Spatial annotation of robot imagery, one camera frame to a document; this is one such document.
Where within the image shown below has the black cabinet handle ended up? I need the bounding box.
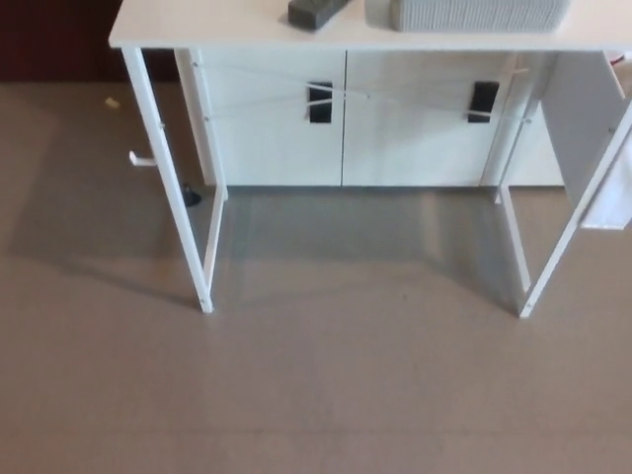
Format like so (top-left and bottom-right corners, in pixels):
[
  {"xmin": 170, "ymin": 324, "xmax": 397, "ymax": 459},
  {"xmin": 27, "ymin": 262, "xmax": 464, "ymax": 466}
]
[
  {"xmin": 465, "ymin": 80, "xmax": 500, "ymax": 125},
  {"xmin": 306, "ymin": 79, "xmax": 336, "ymax": 125}
]

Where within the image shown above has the white board panel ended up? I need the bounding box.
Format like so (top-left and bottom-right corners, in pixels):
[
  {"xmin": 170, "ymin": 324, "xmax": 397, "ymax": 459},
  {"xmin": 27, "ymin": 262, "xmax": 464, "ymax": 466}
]
[{"xmin": 537, "ymin": 50, "xmax": 632, "ymax": 199}]

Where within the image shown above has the dark grey whiteboard eraser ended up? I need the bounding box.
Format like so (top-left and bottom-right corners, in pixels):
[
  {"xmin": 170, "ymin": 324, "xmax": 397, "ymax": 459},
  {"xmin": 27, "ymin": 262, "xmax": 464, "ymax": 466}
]
[{"xmin": 287, "ymin": 0, "xmax": 354, "ymax": 32}]

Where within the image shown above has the white desk cross brace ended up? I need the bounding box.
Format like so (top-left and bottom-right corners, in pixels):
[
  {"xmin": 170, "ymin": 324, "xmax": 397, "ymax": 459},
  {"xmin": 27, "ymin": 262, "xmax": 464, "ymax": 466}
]
[{"xmin": 195, "ymin": 61, "xmax": 532, "ymax": 125}]

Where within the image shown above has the white cabinet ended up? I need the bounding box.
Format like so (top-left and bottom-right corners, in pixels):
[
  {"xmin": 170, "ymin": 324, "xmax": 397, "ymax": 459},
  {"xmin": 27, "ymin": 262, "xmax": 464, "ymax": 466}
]
[{"xmin": 190, "ymin": 48, "xmax": 567, "ymax": 190}]

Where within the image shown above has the dark brown wooden furniture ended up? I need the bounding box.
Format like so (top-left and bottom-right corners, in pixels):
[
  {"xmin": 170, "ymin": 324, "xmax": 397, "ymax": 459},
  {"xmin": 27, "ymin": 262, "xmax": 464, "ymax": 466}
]
[{"xmin": 0, "ymin": 0, "xmax": 180, "ymax": 87}]

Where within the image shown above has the grey perforated plastic basket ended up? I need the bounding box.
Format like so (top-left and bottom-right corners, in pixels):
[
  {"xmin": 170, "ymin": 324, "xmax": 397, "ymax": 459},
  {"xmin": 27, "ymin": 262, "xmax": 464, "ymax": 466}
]
[{"xmin": 364, "ymin": 0, "xmax": 575, "ymax": 36}]

